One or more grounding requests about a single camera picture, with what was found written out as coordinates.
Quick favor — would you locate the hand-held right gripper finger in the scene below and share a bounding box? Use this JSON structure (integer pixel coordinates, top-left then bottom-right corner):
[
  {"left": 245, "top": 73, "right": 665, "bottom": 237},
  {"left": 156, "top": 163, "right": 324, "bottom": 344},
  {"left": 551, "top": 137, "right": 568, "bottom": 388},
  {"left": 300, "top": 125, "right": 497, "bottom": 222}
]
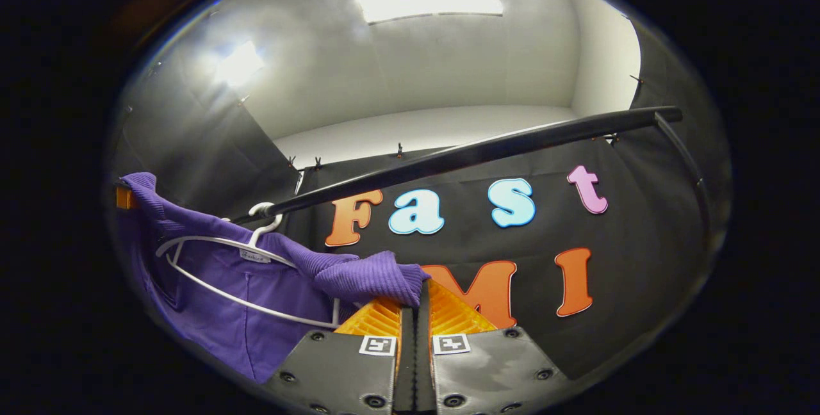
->
[
  {"left": 416, "top": 279, "right": 573, "bottom": 415},
  {"left": 264, "top": 297, "right": 418, "bottom": 415}
]

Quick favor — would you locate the white clothes hanger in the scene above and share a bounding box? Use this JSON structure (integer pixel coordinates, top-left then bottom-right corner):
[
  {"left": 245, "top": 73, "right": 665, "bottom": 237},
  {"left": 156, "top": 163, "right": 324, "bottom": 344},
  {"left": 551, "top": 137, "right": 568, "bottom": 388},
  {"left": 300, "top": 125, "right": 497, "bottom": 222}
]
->
[{"left": 156, "top": 202, "right": 341, "bottom": 329}]

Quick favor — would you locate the purple corduroy jacket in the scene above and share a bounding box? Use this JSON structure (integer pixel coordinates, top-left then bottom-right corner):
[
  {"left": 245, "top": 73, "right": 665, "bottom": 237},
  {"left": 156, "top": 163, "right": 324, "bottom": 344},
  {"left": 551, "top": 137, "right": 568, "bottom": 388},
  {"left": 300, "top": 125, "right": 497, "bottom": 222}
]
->
[{"left": 119, "top": 172, "right": 432, "bottom": 384}]

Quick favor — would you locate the black clothes rack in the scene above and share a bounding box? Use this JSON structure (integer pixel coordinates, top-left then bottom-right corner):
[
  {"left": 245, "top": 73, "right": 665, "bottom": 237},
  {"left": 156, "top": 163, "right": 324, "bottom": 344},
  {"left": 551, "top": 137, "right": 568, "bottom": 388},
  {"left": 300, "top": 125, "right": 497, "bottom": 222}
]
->
[{"left": 232, "top": 106, "right": 709, "bottom": 243}]

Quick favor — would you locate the small ceiling light panel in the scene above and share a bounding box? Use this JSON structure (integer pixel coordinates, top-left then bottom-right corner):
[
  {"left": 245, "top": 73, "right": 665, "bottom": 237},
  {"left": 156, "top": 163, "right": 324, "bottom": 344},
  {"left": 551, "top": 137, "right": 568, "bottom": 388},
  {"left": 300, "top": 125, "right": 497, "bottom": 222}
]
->
[{"left": 215, "top": 40, "right": 265, "bottom": 86}]

